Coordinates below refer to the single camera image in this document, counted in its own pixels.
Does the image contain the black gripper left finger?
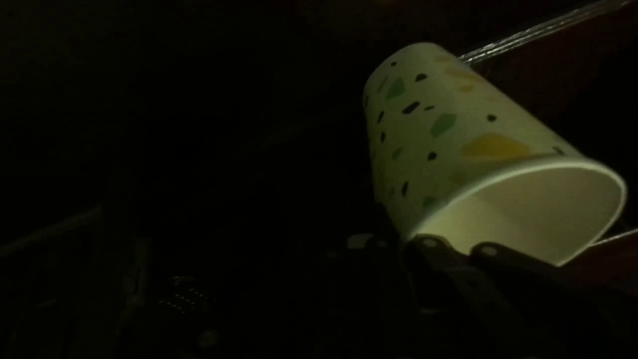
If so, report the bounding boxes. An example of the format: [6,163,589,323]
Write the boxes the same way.
[403,231,521,359]

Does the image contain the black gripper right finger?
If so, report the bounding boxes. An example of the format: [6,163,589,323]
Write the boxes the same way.
[467,241,638,359]

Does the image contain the white speckled paper cup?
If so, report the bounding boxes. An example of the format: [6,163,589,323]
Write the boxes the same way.
[361,39,628,267]

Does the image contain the dark wooden secretary desk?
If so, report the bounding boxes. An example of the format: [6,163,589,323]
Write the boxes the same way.
[0,0,638,359]

